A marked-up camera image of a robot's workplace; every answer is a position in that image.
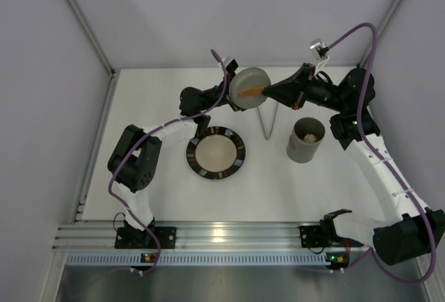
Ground grey container lid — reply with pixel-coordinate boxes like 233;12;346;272
229;67;271;109

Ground metal serving tongs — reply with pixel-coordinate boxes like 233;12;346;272
255;103;279;141

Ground white steamed bun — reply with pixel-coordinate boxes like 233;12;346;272
303;134;318;143

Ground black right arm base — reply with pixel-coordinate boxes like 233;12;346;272
299;225;332;248

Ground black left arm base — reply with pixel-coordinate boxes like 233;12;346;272
114;225;179;249

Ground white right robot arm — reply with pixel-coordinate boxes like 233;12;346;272
261;63;444;265

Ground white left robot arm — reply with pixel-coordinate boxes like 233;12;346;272
107;63;245;236

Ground grey cylindrical lunch container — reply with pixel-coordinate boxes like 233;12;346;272
286;117;325;164

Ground black patterned round plate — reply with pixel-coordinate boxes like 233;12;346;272
186;126;246;180

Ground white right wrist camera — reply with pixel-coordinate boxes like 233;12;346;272
309;38;330;74

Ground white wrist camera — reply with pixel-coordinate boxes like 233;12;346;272
222;56;238;73
309;38;330;74

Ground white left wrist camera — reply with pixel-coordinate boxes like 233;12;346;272
222;56;238;73

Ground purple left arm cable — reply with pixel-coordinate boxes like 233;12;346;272
108;49;230;275

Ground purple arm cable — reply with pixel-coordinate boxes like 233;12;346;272
326;22;438;285
108;49;230;275

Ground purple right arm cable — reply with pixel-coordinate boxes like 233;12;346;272
326;22;438;285

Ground right aluminium frame post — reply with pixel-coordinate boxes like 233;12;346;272
357;0;421;70

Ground aluminium frame post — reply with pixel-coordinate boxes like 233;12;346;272
357;0;421;70
47;0;116;77

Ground left aluminium frame post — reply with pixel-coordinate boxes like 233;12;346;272
47;0;116;77

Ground aluminium mounting rail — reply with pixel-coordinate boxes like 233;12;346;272
51;220;432;251

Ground slotted grey cable duct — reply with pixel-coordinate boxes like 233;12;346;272
65;251;336;267

